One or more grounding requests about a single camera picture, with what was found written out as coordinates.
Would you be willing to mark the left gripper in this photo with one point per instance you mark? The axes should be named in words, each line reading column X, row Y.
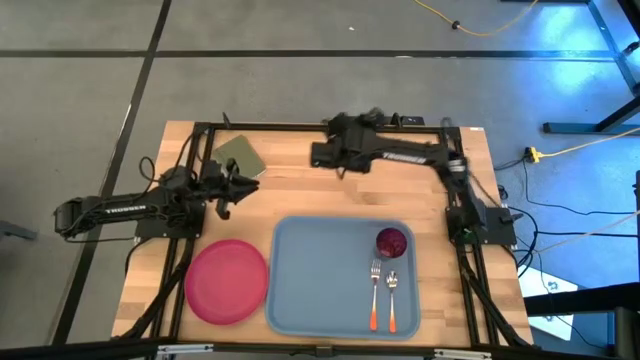
column 226, row 192

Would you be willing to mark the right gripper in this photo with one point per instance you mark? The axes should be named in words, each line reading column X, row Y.
column 352, row 142

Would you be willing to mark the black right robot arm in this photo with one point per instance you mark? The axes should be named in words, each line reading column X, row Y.
column 410, row 152

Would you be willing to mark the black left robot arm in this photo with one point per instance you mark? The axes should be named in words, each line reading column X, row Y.
column 125, row 210

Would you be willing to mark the pink round plate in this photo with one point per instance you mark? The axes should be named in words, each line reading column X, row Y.
column 225, row 282

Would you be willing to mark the blue plastic tray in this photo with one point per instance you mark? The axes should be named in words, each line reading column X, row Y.
column 325, row 280

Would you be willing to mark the grey floor foot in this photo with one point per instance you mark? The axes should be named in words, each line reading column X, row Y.
column 17, row 231

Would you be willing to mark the black metal stand legs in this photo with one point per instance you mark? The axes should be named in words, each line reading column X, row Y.
column 575, row 128

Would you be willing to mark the white paper sheet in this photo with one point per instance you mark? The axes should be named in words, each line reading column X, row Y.
column 545, row 290

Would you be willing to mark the black furniture edge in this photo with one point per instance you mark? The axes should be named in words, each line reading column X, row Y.
column 590, row 300

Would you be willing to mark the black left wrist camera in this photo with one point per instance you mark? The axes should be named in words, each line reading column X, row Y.
column 212, row 170

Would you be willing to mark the black aluminium table frame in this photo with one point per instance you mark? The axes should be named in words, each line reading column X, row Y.
column 280, row 126

